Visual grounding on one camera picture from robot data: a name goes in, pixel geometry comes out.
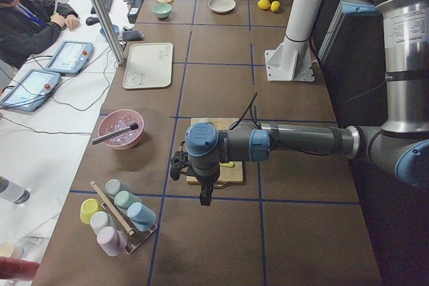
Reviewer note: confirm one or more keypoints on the red object corner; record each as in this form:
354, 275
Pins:
18, 269

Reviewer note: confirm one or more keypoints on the teach pendant near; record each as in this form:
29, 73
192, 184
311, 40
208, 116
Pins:
31, 91

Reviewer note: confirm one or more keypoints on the clear water bottle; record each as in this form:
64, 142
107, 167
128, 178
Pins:
12, 192

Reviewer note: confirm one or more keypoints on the pink bowl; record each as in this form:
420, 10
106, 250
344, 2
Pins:
119, 120

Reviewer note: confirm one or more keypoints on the white cup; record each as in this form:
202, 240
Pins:
100, 220

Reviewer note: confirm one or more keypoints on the small black device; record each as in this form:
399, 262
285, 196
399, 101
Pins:
132, 35

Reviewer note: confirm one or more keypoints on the seated person dark jacket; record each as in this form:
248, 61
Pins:
31, 27

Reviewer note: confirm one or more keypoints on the black computer mouse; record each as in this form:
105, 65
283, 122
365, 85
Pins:
91, 21

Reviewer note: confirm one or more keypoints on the teach pendant far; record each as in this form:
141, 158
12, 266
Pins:
70, 58

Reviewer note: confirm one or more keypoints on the blue cup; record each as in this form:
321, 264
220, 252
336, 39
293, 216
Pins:
141, 216

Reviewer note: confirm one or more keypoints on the beige plate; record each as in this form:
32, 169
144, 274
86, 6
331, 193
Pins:
221, 6

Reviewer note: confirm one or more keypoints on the green bowl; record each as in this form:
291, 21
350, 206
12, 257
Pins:
162, 10

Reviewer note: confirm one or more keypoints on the cream rectangular tray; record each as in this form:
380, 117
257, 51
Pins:
149, 65

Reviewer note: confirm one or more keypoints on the aluminium frame post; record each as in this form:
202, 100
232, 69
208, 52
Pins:
109, 31

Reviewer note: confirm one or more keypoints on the white pillar with base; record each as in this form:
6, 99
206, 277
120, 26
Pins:
291, 60

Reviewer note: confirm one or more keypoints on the yellow lemon right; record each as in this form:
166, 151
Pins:
275, 6

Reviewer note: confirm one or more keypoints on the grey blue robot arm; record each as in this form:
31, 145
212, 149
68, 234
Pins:
399, 146

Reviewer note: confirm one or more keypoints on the yellow cup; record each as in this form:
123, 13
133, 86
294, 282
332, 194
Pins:
88, 208

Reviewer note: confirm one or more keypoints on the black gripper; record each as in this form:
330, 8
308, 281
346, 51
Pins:
205, 180

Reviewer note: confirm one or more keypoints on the grey cup top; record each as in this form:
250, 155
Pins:
114, 186

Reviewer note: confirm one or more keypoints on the yellow lemon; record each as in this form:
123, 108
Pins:
264, 4
275, 6

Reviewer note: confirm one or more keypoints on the yellow lemon left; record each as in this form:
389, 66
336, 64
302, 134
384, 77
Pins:
264, 4

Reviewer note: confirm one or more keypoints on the teach pendant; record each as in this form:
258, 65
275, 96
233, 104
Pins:
31, 91
70, 58

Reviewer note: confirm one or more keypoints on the pink cup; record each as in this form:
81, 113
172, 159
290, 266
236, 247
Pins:
111, 240

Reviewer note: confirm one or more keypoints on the green cup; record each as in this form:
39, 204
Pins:
124, 199

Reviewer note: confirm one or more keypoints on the bamboo cutting board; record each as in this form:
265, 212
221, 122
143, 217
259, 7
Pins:
228, 175

